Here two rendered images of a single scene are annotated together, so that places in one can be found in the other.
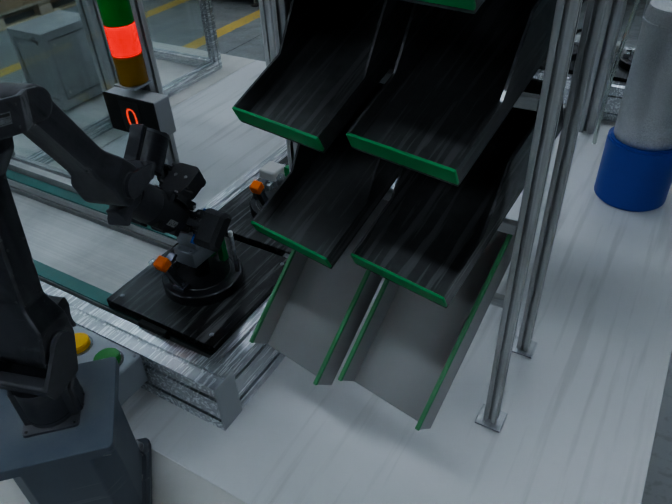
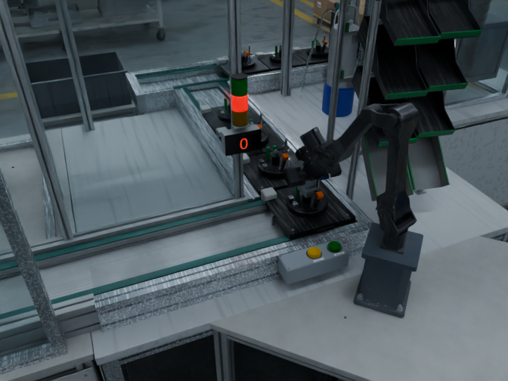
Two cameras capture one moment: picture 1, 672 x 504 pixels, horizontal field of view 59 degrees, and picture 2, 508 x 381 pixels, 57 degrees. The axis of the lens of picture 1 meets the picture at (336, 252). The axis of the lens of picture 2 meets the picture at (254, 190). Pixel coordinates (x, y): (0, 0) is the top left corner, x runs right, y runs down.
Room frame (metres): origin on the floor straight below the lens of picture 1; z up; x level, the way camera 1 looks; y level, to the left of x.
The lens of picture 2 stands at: (0.22, 1.37, 1.92)
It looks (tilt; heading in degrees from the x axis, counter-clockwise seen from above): 35 degrees down; 306
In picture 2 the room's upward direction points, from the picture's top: straight up
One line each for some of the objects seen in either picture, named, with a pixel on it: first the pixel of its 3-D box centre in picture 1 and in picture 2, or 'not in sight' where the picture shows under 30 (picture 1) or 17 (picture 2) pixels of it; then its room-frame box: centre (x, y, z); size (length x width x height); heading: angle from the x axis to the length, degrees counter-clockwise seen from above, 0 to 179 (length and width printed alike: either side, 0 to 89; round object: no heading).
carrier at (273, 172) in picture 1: (282, 189); (275, 158); (1.03, 0.10, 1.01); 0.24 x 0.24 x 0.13; 58
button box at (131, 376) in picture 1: (83, 358); (313, 261); (0.68, 0.42, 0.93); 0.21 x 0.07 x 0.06; 58
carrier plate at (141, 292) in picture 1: (205, 283); (306, 207); (0.81, 0.24, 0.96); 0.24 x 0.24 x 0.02; 58
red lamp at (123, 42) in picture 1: (123, 38); (240, 100); (1.02, 0.33, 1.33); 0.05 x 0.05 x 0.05
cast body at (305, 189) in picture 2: (198, 235); (306, 181); (0.82, 0.23, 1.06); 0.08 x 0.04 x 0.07; 148
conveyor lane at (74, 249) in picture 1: (106, 251); (221, 236); (1.00, 0.48, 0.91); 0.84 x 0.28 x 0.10; 58
